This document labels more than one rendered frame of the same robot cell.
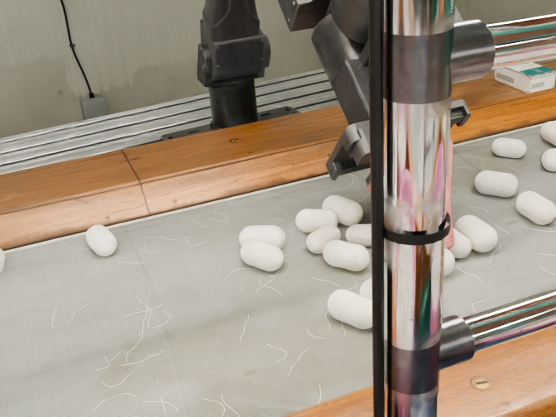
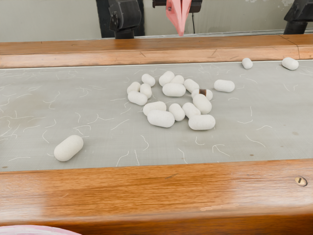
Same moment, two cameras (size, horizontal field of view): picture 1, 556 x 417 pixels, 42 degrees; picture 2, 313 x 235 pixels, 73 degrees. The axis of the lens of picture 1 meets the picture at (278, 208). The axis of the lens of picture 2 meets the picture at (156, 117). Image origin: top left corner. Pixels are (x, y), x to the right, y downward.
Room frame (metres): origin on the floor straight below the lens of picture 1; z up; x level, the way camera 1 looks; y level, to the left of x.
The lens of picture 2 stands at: (0.04, 0.28, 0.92)
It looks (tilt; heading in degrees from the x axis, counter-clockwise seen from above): 36 degrees down; 18
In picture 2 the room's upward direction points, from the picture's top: 1 degrees counter-clockwise
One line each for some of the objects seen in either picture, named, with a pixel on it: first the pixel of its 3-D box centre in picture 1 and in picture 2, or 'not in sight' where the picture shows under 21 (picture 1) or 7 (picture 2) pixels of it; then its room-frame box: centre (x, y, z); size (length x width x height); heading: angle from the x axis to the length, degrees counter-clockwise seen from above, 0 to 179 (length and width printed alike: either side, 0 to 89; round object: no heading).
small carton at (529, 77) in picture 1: (524, 75); not in sight; (0.77, -0.29, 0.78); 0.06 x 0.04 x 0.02; 20
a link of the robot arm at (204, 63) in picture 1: (232, 60); (303, 13); (0.93, 0.04, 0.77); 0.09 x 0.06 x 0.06; 108
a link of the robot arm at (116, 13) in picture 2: not in sight; (125, 20); (0.68, 0.59, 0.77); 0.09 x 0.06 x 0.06; 149
